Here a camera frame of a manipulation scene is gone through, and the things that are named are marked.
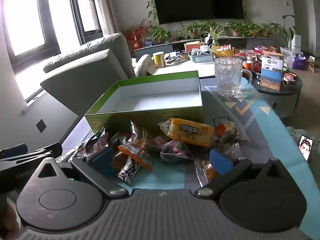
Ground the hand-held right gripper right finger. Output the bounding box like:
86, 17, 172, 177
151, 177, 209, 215
195, 148, 288, 197

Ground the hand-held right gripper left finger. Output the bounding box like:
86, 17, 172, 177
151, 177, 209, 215
35, 147, 128, 197

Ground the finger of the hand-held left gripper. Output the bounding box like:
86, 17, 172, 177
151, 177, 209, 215
0, 142, 63, 168
0, 143, 28, 158

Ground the small orange snack packet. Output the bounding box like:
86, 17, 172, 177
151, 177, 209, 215
194, 159, 218, 187

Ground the silver foil snack packet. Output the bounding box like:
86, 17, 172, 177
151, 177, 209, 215
76, 127, 110, 155

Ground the black white patterned packet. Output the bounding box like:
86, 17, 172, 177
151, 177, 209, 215
117, 156, 142, 186

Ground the orange biscuit snack packet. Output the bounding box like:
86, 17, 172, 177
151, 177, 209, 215
158, 118, 216, 147

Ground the pink dark snack packet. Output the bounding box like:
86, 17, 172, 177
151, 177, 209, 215
154, 136, 194, 165

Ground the green cardboard box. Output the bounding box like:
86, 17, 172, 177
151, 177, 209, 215
84, 70, 204, 140

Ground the clear red green packet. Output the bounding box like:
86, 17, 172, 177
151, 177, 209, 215
214, 117, 242, 145

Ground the grey fabric sofa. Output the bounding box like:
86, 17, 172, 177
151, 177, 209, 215
40, 32, 137, 117

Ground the round dark side table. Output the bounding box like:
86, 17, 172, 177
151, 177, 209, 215
250, 70, 303, 119

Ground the smartphone with lit screen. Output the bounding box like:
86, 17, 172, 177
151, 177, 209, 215
297, 134, 314, 163

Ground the clear glass mug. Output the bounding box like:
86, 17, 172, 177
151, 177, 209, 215
213, 57, 253, 97

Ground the blue white carton box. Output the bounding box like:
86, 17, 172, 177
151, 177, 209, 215
259, 50, 284, 91

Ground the white oval coffee table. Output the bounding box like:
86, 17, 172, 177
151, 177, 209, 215
146, 51, 250, 79

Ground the grey blue plastic tray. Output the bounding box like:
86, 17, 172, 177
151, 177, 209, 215
188, 51, 215, 63

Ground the yellow woven basket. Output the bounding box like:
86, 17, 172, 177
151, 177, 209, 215
211, 46, 235, 58

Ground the yellow tin can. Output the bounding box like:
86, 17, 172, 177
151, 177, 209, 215
152, 51, 167, 69

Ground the orange cardboard box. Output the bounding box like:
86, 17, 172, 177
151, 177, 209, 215
184, 42, 203, 53

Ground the purple gift bag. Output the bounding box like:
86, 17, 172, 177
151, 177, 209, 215
292, 54, 307, 70

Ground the grey television cabinet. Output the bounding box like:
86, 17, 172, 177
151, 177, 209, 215
134, 37, 274, 58

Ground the spider plant in vase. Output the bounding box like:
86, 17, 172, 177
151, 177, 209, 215
204, 25, 225, 48

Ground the large dark framed window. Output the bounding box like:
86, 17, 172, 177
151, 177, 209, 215
0, 0, 62, 74

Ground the red festive decoration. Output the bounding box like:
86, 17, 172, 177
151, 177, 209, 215
122, 20, 153, 50

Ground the green potted plant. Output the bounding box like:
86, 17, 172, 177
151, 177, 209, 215
149, 26, 172, 44
226, 21, 247, 37
244, 22, 262, 38
260, 24, 274, 38
186, 22, 208, 39

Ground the white air purifier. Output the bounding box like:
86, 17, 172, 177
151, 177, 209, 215
291, 34, 302, 54

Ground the narrow dark framed window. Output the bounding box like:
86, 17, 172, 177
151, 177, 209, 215
67, 0, 104, 43

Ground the tall leafy floor plant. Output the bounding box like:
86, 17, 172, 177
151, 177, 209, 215
271, 14, 295, 49

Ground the sheer white curtain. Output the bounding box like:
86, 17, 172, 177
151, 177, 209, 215
92, 0, 119, 34

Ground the hanging green vine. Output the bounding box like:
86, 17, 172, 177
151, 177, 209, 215
146, 0, 158, 27

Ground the dark wall socket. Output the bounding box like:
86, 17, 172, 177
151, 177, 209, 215
36, 119, 47, 133

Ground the black wall television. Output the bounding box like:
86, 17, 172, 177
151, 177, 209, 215
149, 0, 245, 25

